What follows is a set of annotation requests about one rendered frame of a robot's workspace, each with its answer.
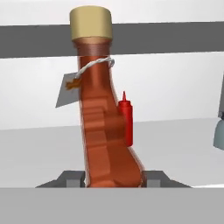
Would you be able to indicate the grey shaker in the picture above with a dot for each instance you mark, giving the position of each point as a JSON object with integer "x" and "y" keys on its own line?
{"x": 219, "y": 134}

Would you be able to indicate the red squeeze bottle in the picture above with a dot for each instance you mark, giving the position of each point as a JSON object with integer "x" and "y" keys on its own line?
{"x": 128, "y": 122}

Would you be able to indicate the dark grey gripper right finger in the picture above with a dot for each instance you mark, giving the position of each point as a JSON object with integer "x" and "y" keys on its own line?
{"x": 156, "y": 178}

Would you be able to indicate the brown condiment bottle with cork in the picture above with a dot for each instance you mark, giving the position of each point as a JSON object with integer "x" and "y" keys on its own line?
{"x": 100, "y": 131}

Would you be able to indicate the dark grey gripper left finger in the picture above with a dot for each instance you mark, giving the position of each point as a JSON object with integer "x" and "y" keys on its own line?
{"x": 73, "y": 178}

